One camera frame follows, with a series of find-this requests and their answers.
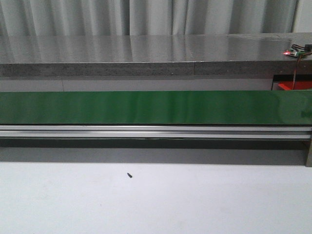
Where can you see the white curtain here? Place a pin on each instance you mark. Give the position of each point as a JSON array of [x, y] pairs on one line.
[[145, 17]]

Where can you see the small green circuit board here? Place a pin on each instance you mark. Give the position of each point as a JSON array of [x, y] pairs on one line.
[[295, 53]]

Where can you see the grey stone counter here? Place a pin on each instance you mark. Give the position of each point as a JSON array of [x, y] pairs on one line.
[[137, 63]]

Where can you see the green conveyor belt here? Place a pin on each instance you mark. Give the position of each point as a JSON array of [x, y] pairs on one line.
[[158, 107]]

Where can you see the aluminium conveyor frame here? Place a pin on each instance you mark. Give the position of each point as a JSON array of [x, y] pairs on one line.
[[186, 144]]

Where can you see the red plastic bin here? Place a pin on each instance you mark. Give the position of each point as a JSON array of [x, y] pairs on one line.
[[301, 85]]

